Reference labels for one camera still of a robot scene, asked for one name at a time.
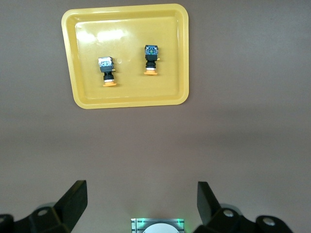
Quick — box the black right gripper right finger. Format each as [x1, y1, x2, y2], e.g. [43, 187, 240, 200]
[194, 181, 294, 233]

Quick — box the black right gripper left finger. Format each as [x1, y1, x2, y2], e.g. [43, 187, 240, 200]
[0, 180, 88, 233]

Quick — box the yellow push button switch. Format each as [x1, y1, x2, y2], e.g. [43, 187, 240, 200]
[98, 56, 117, 87]

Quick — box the blue-topped push button switch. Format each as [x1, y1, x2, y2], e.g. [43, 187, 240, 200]
[143, 44, 160, 76]

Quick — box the brown table cover sheet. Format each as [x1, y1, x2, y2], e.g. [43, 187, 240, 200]
[0, 0, 311, 233]

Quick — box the yellow plastic tray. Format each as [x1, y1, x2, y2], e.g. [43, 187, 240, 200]
[61, 3, 190, 110]

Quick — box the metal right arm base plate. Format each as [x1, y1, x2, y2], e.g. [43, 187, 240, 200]
[130, 217, 185, 233]

